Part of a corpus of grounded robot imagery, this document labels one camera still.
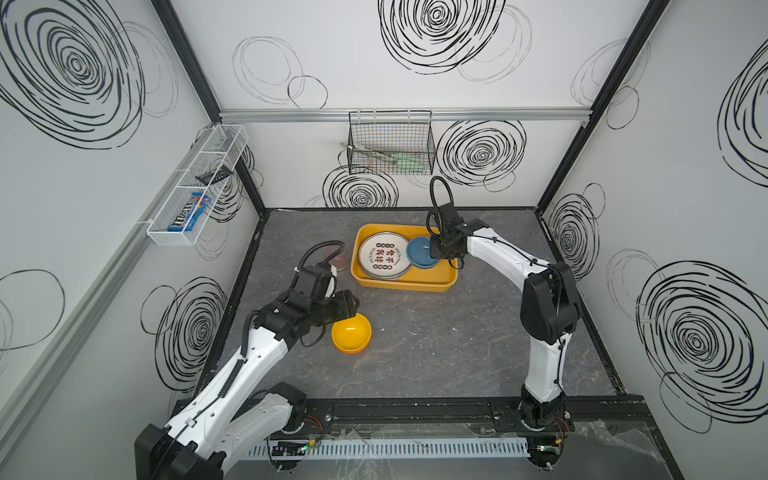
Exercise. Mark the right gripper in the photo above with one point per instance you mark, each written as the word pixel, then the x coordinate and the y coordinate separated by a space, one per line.
pixel 447 241

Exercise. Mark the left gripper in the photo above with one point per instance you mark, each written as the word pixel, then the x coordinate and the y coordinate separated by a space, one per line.
pixel 339 307

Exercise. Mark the yellow bowl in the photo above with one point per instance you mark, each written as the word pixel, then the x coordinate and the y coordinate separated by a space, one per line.
pixel 352 333

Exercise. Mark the blue bowl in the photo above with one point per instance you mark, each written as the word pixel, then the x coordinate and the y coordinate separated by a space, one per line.
pixel 419 253

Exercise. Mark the orange bowl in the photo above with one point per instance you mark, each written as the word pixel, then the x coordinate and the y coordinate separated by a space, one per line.
pixel 352 351

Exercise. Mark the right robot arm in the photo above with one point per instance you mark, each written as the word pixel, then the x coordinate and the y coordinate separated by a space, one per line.
pixel 549 311

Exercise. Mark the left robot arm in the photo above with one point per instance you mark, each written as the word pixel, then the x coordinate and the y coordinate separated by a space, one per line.
pixel 227 418

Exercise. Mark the yellow plastic bin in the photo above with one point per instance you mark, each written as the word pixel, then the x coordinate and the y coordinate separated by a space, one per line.
pixel 437 280

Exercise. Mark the pink translucent cup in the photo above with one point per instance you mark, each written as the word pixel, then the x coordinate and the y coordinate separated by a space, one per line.
pixel 341 261

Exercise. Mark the green item in basket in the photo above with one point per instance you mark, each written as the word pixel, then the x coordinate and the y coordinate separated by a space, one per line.
pixel 413 163

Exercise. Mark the metal tongs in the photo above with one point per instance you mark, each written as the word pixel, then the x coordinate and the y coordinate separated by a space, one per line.
pixel 371 153

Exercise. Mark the blue candy packet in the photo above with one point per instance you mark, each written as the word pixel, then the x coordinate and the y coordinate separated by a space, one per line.
pixel 186 219

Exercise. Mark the black remote control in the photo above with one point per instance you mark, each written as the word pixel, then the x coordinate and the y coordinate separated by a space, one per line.
pixel 214 176

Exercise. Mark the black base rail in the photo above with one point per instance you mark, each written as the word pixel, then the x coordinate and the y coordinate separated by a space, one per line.
pixel 502 414

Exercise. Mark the black wire basket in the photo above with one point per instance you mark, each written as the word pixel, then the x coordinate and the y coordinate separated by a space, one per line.
pixel 389 131

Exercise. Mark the white wire shelf basket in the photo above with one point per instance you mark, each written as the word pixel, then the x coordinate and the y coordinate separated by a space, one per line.
pixel 216 146

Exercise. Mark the white slotted cable duct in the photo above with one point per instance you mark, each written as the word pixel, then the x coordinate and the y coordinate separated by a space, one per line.
pixel 429 448

